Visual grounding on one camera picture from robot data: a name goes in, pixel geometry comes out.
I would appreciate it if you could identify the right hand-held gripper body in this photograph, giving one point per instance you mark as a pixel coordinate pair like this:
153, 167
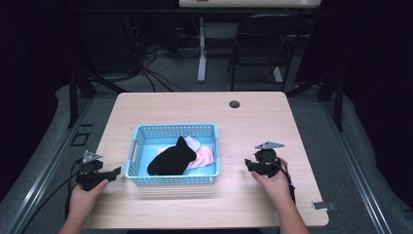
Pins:
268, 159

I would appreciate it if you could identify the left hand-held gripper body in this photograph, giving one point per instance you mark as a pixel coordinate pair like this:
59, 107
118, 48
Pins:
89, 174

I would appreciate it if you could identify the person's right hand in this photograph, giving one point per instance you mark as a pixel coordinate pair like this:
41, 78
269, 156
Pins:
274, 187

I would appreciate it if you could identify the person's left hand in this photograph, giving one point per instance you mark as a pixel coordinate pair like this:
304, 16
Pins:
82, 201

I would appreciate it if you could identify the blue plastic basket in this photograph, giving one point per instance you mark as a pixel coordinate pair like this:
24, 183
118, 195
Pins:
144, 152

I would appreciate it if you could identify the pink cloth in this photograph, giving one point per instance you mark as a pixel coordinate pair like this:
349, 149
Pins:
204, 157

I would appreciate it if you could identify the black sock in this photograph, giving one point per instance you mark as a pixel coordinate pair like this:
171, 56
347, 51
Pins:
170, 161

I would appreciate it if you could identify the white grey cloth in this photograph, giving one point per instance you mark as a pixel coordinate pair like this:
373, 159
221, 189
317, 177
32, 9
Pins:
194, 143

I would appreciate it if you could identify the black metal stand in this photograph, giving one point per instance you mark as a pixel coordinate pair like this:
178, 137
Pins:
74, 97
338, 100

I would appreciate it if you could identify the short white table foot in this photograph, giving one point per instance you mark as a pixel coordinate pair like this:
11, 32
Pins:
277, 74

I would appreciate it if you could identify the black folding chair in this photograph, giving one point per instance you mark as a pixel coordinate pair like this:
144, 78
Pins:
269, 48

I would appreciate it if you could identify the white table leg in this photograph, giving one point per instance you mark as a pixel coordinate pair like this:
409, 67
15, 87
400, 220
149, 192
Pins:
202, 58

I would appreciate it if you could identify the light wooden background tabletop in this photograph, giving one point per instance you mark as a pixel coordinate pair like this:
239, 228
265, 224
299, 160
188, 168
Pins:
250, 3

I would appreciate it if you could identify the aluminium floor rail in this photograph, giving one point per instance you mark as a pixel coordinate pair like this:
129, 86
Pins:
354, 162
48, 165

